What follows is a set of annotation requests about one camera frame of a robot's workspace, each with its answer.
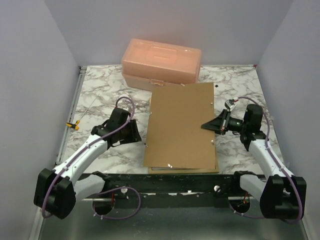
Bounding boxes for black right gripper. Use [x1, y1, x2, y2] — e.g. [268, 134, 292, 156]
[202, 109, 248, 136]

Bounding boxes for light wooden picture frame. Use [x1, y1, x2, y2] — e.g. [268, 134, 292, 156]
[148, 161, 220, 174]

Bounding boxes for brown backing board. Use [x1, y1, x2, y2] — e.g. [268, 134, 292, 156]
[144, 83, 216, 169]

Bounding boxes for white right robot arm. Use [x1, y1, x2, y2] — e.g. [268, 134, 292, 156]
[201, 99, 307, 223]

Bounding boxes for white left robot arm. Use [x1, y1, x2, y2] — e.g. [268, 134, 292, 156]
[33, 107, 142, 219]

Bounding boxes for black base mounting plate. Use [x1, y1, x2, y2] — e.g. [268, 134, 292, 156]
[80, 171, 246, 198]

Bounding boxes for yellow black clamp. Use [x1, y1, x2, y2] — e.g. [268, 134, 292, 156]
[66, 120, 80, 131]

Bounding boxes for orange translucent plastic box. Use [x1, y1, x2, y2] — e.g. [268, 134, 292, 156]
[121, 38, 202, 91]

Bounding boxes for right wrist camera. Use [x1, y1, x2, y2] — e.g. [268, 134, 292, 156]
[224, 97, 239, 112]

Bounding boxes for aluminium rail frame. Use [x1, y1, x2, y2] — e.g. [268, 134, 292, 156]
[49, 65, 88, 171]

